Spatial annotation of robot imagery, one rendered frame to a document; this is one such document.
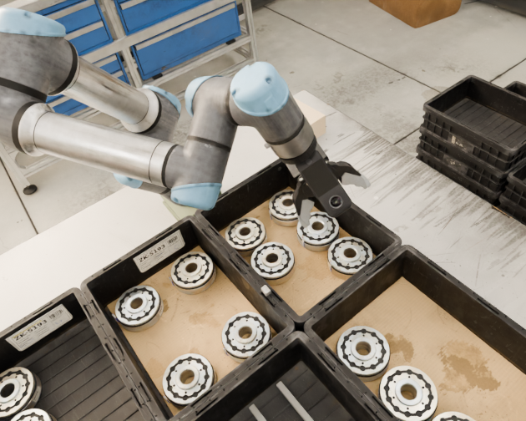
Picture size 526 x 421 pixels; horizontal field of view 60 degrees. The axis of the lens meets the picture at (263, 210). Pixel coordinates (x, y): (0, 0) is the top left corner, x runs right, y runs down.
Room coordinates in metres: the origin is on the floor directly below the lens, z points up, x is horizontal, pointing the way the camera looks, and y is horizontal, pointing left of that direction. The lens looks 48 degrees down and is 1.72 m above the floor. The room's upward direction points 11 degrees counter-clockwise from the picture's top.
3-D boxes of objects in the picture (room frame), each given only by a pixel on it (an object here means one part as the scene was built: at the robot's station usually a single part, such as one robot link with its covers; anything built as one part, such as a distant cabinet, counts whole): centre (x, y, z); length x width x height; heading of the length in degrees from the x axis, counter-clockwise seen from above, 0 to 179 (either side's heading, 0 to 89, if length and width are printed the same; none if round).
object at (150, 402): (0.51, 0.20, 0.92); 0.40 x 0.30 x 0.02; 30
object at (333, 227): (0.69, -0.12, 0.86); 0.10 x 0.10 x 0.01
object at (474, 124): (1.32, -0.92, 0.37); 0.40 x 0.30 x 0.45; 28
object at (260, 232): (0.72, 0.05, 0.86); 0.10 x 0.10 x 0.01
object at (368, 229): (0.66, -0.06, 0.87); 0.40 x 0.30 x 0.11; 30
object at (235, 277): (0.51, 0.20, 0.87); 0.40 x 0.30 x 0.11; 30
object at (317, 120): (1.27, -0.17, 0.74); 0.16 x 0.12 x 0.07; 32
